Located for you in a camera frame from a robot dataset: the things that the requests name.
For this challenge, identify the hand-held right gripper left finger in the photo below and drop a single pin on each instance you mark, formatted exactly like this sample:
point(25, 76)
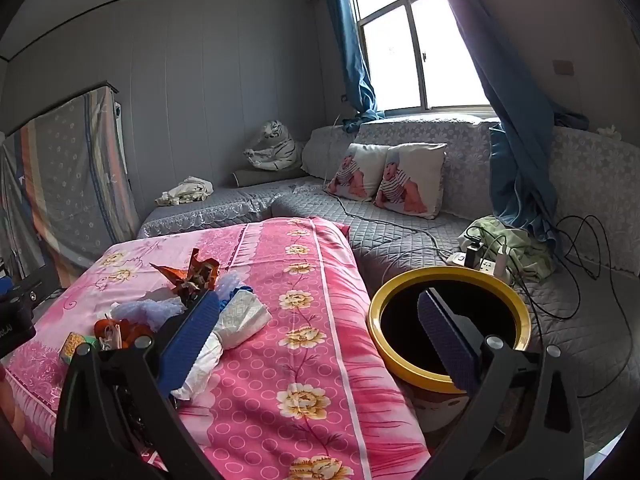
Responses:
point(192, 340)

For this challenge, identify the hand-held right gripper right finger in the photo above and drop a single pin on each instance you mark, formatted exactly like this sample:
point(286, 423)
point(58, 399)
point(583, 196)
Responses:
point(445, 340)

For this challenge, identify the pale blue foam net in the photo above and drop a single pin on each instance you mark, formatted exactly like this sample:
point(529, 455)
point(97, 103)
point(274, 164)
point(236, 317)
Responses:
point(150, 310)

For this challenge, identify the white paper towel bundle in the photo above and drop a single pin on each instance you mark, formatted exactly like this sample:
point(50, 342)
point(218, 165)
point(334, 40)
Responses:
point(245, 315)

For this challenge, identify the yellow green small box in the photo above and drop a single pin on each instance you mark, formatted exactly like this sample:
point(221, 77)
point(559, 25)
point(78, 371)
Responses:
point(75, 347)

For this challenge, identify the orange snack wrapper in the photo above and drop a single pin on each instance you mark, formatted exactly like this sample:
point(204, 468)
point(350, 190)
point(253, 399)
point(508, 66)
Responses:
point(200, 272)

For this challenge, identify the yellow round bin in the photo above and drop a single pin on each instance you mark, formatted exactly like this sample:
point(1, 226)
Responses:
point(380, 320)

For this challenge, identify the blue rubber glove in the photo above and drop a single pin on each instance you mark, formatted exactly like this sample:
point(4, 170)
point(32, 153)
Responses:
point(240, 291)

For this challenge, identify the small orange object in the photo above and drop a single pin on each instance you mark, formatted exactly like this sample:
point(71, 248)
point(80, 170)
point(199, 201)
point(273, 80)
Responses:
point(107, 331)

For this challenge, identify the white power strip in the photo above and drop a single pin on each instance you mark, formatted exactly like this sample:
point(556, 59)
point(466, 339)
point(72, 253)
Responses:
point(457, 260)

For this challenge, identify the black charger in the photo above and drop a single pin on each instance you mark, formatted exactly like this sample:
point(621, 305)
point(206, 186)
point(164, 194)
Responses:
point(473, 254)

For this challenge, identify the white plug adapter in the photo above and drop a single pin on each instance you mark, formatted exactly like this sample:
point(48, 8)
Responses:
point(500, 262)

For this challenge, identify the pink floral blanket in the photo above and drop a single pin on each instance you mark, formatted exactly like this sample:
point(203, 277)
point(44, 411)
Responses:
point(300, 360)

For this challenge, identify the grey quilted sofa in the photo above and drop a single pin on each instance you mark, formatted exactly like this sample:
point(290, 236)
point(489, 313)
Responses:
point(400, 240)

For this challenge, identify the green cloth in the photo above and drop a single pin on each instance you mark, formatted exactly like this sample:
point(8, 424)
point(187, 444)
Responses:
point(525, 255)

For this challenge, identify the crumpled white cloth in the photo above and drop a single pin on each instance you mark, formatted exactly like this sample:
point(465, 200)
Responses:
point(185, 191)

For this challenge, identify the striped sheet covered furniture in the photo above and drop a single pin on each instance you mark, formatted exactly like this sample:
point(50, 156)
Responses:
point(75, 170)

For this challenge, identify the baby print pillow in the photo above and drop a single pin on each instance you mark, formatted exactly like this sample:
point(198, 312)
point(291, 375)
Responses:
point(410, 180)
point(352, 175)

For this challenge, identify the grey flat cushion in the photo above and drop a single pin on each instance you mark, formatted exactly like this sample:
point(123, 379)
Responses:
point(260, 176)

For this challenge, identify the long blue curtain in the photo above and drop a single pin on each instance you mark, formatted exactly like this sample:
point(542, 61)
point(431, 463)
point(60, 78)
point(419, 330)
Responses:
point(515, 160)

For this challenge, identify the white tiger plush toy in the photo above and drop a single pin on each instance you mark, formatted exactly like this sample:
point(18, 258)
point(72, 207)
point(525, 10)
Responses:
point(275, 147)

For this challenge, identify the small white fabric piece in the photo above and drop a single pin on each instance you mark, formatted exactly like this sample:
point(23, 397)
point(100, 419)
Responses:
point(608, 132)

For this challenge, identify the window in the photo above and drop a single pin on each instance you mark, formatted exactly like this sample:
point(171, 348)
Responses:
point(400, 60)

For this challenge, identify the short blue curtain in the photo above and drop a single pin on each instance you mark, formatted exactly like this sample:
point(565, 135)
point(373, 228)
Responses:
point(350, 60)

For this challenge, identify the wall switch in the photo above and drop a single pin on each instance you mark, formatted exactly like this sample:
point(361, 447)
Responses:
point(563, 67)

